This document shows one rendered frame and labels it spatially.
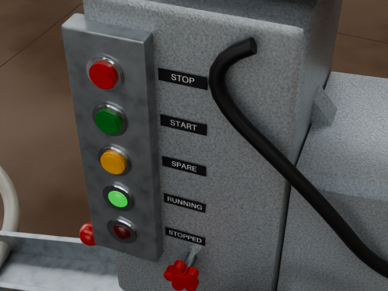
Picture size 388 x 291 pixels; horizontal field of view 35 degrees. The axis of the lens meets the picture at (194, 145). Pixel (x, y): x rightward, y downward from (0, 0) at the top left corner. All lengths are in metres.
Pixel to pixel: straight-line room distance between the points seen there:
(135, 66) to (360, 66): 2.88
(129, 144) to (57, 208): 1.93
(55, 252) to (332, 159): 0.64
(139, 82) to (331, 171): 0.20
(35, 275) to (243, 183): 0.60
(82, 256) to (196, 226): 0.46
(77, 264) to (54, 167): 1.62
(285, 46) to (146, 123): 0.15
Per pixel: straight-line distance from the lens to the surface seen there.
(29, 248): 1.15
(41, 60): 3.41
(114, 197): 0.64
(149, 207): 0.64
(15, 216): 1.22
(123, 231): 0.67
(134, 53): 0.52
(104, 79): 0.54
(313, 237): 0.63
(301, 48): 0.49
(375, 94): 0.69
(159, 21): 0.52
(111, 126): 0.57
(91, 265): 1.08
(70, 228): 2.42
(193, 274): 0.66
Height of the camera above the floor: 1.75
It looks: 40 degrees down
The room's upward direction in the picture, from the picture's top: straight up
